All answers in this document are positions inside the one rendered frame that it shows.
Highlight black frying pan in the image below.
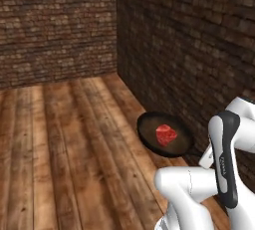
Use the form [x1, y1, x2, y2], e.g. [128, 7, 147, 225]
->
[136, 111, 195, 158]

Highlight red raw steak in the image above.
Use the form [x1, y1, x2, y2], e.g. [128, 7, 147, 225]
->
[155, 123, 178, 148]

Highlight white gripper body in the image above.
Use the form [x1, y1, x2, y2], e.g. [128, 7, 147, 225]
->
[198, 142, 215, 170]

